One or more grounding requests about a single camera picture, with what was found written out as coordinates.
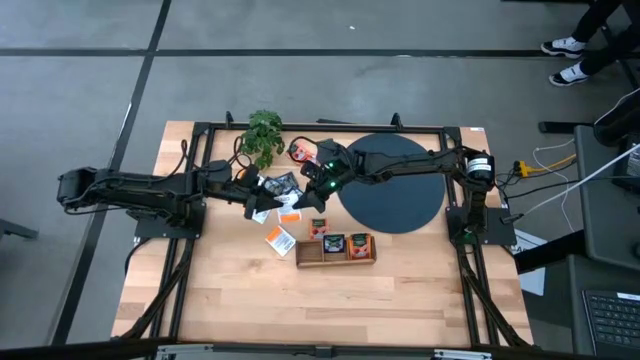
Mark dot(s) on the black aluminium table frame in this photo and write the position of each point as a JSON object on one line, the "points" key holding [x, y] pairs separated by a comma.
{"points": [[199, 129]]}

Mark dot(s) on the grey side desk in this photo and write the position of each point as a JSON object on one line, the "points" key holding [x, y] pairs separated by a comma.
{"points": [[607, 215]]}

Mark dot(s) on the white corner sticker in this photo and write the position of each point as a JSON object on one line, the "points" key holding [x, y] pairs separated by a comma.
{"points": [[477, 129]]}

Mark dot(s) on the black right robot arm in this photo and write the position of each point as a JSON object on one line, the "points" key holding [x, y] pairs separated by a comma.
{"points": [[425, 162]]}

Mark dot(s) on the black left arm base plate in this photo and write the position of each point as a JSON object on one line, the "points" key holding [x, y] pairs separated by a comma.
{"points": [[165, 231]]}

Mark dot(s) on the black front crossbar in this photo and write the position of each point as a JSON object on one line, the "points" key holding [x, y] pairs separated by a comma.
{"points": [[380, 348]]}

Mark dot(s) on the dark blue round mat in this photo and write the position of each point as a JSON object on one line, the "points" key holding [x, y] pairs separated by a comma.
{"points": [[395, 205]]}

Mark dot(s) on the dark laptop keyboard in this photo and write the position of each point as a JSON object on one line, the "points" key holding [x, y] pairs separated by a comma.
{"points": [[612, 320]]}

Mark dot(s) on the black desktop device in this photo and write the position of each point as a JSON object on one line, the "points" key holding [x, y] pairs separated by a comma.
{"points": [[631, 172]]}

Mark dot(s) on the black stand foot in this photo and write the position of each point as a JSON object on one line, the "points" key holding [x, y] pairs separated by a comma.
{"points": [[15, 231]]}

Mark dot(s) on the person's leg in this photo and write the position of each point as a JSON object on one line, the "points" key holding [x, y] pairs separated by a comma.
{"points": [[595, 20], [607, 57]]}

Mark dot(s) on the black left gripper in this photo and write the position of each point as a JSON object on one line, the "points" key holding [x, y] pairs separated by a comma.
{"points": [[227, 187]]}

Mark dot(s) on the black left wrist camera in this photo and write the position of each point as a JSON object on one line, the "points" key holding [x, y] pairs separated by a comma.
{"points": [[250, 175]]}

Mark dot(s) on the black bag with white trim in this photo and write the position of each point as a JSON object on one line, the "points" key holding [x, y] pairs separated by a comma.
{"points": [[620, 122]]}

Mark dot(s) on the wooden three-compartment tray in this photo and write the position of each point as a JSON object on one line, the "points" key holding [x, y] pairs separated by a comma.
{"points": [[309, 252]]}

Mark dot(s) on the small green potted plant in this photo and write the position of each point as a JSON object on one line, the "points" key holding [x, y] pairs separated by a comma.
{"points": [[262, 135]]}

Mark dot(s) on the black desk foot bar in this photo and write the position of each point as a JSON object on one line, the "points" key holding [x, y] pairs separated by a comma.
{"points": [[565, 127], [550, 252]]}

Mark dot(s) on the silver metal bracket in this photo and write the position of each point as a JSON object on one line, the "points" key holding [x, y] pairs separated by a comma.
{"points": [[182, 350], [462, 354]]}

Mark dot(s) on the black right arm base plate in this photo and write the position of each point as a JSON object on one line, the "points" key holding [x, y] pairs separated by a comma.
{"points": [[500, 230]]}

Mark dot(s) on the person's shoe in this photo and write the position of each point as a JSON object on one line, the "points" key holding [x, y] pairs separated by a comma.
{"points": [[562, 47], [567, 76]]}

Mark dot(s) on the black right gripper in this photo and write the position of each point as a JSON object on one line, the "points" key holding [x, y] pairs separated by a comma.
{"points": [[340, 167]]}

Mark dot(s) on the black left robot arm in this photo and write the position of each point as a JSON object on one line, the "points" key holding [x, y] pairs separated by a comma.
{"points": [[140, 192]]}

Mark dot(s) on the white orange Tazo tea packet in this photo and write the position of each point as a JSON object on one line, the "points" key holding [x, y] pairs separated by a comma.
{"points": [[261, 181], [289, 214], [243, 174], [281, 241], [260, 216]]}

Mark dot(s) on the white sheet on floor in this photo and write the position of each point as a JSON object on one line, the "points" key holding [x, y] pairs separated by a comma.
{"points": [[532, 282]]}

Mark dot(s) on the grey desk with laptop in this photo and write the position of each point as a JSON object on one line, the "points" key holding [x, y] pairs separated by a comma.
{"points": [[555, 310]]}

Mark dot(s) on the orange black-label tea packet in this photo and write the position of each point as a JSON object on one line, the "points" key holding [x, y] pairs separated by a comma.
{"points": [[360, 246], [318, 228], [301, 151]]}

